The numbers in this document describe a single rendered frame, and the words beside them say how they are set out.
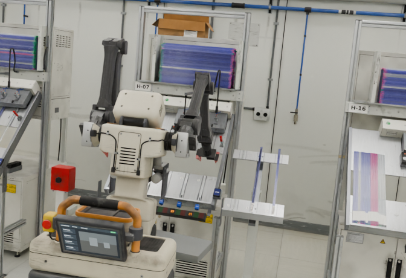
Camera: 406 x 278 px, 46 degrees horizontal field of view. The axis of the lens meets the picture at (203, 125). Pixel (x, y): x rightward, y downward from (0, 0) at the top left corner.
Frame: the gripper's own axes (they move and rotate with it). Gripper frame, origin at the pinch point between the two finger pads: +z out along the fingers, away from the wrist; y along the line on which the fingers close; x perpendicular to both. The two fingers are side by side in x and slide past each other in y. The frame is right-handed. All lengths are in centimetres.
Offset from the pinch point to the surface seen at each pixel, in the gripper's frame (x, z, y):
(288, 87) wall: -155, 92, -40
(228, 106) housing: -40.9, -6.2, -6.1
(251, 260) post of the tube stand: 48, 31, -34
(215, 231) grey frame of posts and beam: 40.4, 13.2, -11.8
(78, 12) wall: -197, 53, 182
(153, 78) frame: -50, -17, 47
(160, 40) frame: -80, -25, 49
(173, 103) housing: -39, -6, 32
